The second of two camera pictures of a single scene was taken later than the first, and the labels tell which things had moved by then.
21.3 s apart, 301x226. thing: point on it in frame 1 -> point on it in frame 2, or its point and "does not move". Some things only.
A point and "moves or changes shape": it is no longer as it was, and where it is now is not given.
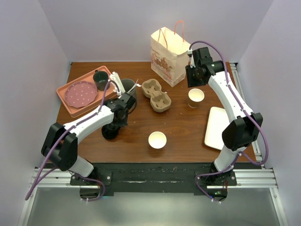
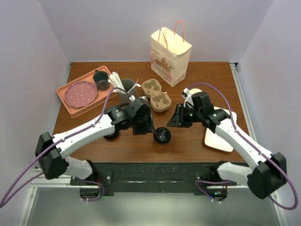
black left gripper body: [123, 121] -> [142, 125]
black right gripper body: [193, 77] -> [190, 116]
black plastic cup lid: [109, 131] moves or changes shape
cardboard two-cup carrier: [160, 101] does not move
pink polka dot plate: [81, 93] does not move
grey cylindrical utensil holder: [128, 84] does not move
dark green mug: [101, 79] does not move
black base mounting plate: [151, 179] does not move
